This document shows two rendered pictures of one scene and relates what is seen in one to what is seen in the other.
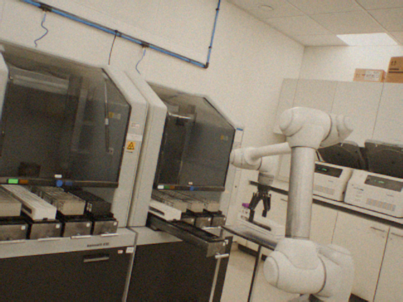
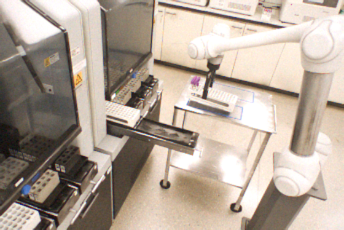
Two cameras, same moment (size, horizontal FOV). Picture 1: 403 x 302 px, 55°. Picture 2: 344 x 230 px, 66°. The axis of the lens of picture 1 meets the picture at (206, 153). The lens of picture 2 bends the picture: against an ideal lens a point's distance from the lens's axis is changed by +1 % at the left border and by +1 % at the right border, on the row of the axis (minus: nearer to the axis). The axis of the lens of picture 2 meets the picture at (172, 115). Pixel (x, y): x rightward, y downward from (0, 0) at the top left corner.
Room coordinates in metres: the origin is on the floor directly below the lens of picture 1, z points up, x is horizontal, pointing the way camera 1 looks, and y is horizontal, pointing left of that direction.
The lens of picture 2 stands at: (1.10, 0.54, 1.74)
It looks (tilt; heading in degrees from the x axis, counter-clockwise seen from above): 37 degrees down; 329
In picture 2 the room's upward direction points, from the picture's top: 8 degrees clockwise
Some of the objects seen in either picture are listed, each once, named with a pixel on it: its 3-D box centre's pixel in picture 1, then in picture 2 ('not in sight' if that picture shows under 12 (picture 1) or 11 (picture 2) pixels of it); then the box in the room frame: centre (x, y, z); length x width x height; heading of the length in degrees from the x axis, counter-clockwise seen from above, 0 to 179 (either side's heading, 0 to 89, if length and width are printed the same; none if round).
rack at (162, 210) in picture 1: (158, 209); (112, 112); (2.27, 0.21, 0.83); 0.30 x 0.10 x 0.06; 46
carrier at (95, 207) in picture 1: (100, 208); (70, 160); (1.97, 0.48, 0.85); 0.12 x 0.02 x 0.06; 136
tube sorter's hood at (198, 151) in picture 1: (176, 135); (92, 12); (2.59, 0.22, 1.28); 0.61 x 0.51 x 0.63; 136
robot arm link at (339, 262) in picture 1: (332, 271); (310, 152); (1.59, -0.62, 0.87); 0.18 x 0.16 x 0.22; 111
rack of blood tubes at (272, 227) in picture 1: (261, 224); (211, 96); (2.17, -0.38, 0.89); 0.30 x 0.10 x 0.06; 41
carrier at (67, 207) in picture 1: (72, 208); (47, 187); (1.86, 0.59, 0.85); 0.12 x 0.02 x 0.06; 137
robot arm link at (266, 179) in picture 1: (265, 178); (215, 57); (2.19, -0.36, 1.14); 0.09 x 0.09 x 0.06
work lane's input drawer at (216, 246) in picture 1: (176, 228); (141, 128); (2.14, 0.08, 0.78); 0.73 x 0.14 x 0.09; 46
